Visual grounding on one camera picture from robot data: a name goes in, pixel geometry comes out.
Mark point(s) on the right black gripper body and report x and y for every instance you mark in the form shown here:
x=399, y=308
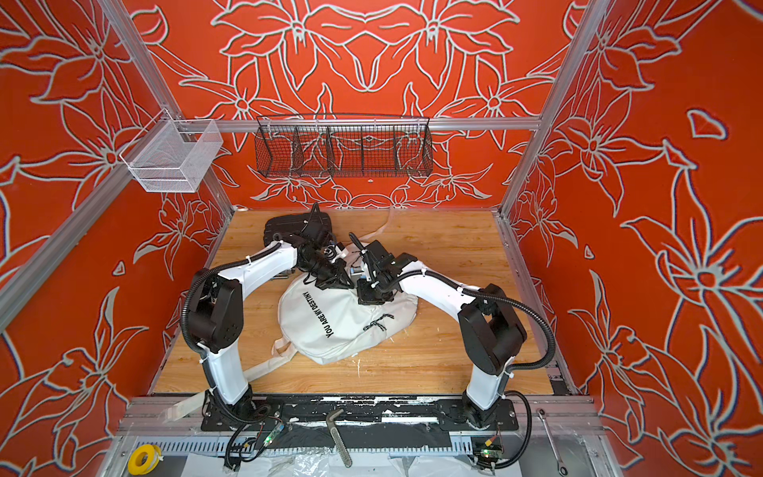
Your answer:
x=370, y=277

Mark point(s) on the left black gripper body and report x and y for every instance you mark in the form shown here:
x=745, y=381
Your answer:
x=329, y=273

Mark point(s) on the white backpack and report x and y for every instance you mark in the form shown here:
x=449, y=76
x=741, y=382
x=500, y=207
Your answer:
x=325, y=326

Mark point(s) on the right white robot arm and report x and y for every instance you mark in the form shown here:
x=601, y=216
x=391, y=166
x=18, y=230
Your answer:
x=492, y=332

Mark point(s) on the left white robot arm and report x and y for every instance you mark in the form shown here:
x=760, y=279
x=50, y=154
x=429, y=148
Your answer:
x=212, y=317

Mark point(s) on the silver wrench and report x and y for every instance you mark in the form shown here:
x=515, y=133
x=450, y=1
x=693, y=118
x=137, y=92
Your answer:
x=560, y=464

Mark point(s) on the yellow tape roll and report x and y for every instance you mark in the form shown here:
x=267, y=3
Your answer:
x=144, y=460

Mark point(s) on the black wire wall basket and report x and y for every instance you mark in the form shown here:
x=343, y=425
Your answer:
x=347, y=146

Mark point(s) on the white wire wall basket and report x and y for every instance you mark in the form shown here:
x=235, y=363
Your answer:
x=169, y=155

